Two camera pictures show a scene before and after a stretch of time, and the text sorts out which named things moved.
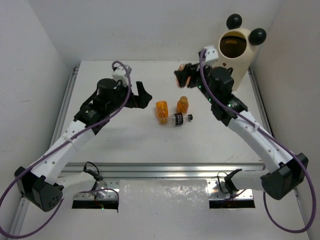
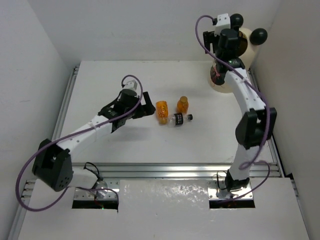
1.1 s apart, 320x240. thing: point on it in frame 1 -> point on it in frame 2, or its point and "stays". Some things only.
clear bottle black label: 179,119 stays
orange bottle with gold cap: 182,105 stays
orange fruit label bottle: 162,111 stays
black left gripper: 135,99 -> 141,107
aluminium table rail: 160,170 stays
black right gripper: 190,69 -> 209,37
